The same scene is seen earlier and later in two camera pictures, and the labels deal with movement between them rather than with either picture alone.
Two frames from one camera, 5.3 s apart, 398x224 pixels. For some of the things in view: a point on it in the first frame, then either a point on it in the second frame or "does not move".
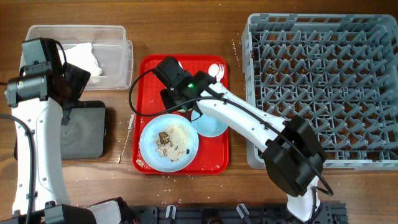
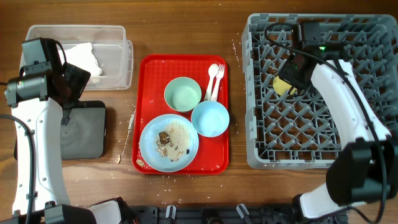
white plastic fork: x=221 y=72 does not move
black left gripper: x=77 y=76 does not move
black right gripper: x=169 y=99 to x=288 y=74
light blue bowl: x=206 y=126 does not move
